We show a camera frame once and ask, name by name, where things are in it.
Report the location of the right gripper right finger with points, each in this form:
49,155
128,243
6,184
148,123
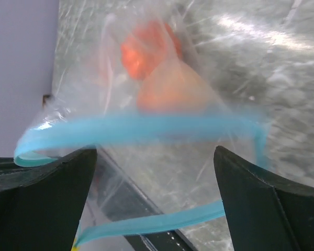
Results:
264,211

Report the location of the clear zip top bag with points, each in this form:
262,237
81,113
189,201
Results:
167,155

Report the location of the orange toy pumpkin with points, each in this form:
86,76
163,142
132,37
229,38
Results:
147,47

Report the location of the toy peach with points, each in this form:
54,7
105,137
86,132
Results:
175,87

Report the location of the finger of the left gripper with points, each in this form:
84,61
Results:
14,177

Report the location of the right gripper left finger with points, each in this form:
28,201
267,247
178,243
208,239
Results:
48,219

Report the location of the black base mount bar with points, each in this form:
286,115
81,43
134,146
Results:
118,198

